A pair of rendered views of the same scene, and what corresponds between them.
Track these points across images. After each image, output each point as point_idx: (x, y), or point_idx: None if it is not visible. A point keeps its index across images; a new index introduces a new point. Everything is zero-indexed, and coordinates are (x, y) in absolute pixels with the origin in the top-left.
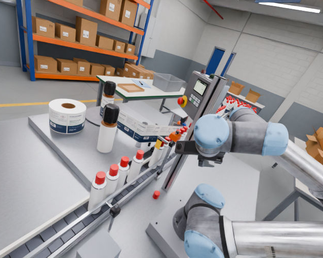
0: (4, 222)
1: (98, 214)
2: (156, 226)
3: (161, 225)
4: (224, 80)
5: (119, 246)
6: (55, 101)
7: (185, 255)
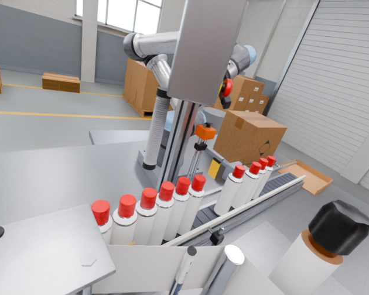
0: (304, 216)
1: None
2: (198, 167)
3: (194, 167)
4: None
5: (229, 164)
6: None
7: None
